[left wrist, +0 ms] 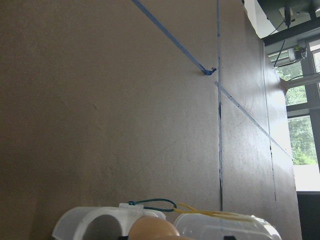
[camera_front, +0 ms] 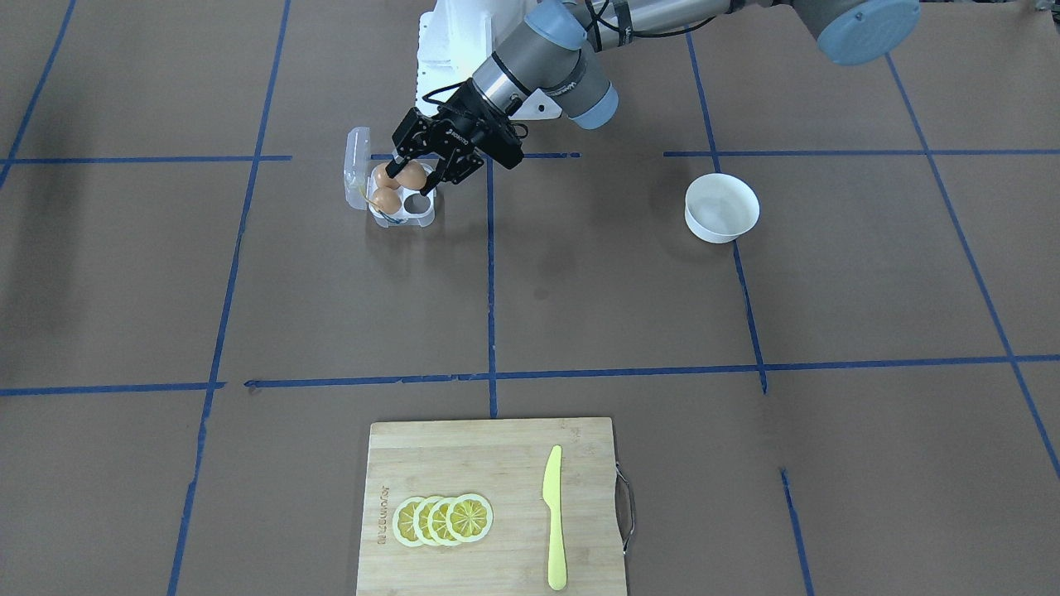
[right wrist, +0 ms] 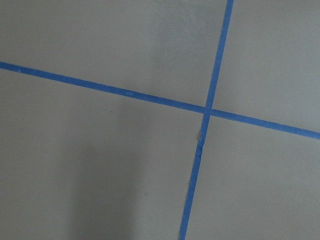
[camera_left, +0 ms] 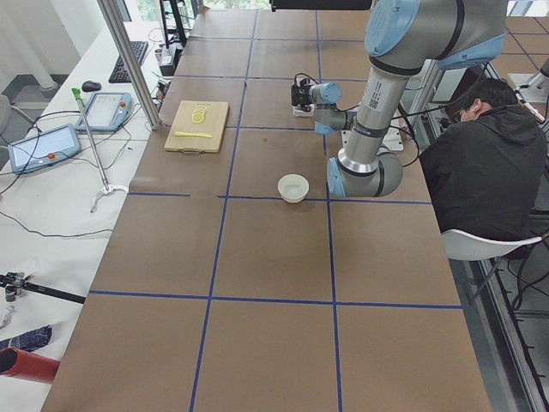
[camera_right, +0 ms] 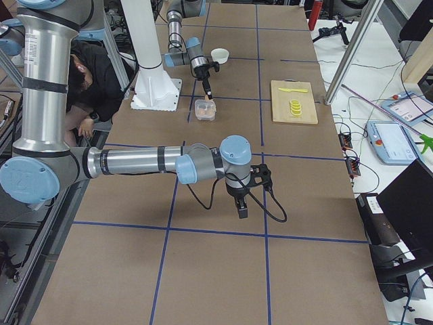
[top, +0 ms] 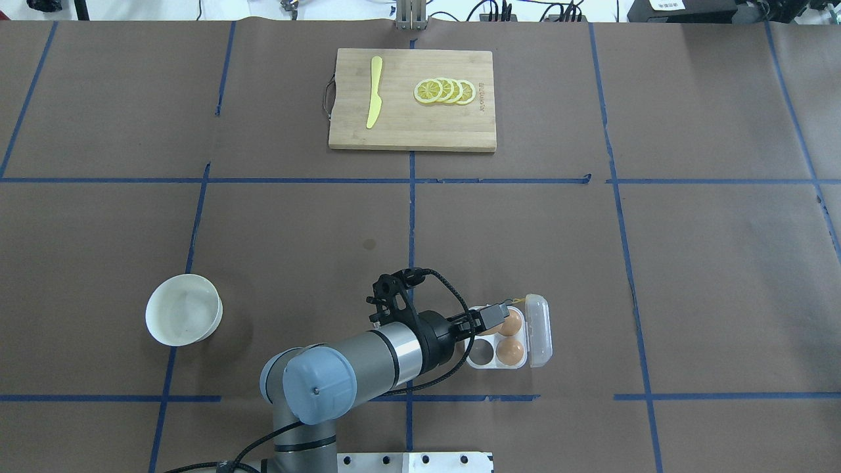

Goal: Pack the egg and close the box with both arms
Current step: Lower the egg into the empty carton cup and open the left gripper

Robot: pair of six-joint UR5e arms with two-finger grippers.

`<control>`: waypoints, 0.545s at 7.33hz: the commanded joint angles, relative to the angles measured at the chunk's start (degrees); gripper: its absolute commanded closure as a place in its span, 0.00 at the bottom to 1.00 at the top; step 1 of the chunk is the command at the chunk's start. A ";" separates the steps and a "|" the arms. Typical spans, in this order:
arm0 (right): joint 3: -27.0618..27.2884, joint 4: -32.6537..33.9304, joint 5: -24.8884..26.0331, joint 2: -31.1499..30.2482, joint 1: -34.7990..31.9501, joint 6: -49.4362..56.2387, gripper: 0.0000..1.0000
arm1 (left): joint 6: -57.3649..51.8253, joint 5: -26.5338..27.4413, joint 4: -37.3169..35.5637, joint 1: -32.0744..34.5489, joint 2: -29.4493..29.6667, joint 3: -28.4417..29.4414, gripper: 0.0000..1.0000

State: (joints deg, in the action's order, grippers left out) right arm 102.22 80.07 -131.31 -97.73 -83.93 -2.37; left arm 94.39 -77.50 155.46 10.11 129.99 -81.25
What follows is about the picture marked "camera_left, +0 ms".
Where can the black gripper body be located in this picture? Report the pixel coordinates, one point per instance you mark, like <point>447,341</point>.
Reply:
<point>303,97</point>

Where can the yellow plastic knife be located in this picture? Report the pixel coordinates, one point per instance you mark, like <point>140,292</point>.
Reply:
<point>192,134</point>

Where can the folded dark blue umbrella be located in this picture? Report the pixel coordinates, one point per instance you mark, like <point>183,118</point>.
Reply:
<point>29,341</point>

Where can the clear plastic egg box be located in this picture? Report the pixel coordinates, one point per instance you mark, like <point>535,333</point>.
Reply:
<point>306,111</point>

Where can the person in black jacket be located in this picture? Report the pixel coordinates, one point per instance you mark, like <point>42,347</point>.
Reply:
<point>483,173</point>

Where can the black tripod stick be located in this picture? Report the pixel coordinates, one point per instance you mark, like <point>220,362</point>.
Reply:
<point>15,283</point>

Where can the wooden cutting board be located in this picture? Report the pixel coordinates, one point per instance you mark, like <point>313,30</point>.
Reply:
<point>214,124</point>

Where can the red bottle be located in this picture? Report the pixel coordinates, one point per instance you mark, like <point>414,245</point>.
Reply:
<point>20,364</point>

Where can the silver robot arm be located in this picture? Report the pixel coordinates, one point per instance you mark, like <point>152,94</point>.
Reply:
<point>400,36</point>

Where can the reacher grabber stick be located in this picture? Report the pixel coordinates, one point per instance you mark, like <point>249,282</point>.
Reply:
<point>107,187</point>

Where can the white paper bowl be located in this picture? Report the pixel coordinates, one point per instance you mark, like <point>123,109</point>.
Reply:
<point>293,188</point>

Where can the teach pendant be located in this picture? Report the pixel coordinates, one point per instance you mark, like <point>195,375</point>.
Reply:
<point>106,112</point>
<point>43,150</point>

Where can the aluminium frame post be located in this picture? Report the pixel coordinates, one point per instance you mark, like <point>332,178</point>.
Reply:
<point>115,24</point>

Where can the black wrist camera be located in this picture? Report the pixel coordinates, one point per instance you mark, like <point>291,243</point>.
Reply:
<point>300,79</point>

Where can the far teach pendant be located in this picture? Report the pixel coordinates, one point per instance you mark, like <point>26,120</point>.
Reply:
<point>106,112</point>

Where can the white plastic chair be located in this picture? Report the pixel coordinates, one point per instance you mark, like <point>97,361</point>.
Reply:
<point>463,246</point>

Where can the black computer mouse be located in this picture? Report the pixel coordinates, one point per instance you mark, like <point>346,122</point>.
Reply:
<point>91,86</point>

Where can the near teach pendant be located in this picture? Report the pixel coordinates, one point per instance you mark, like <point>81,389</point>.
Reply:
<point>43,150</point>

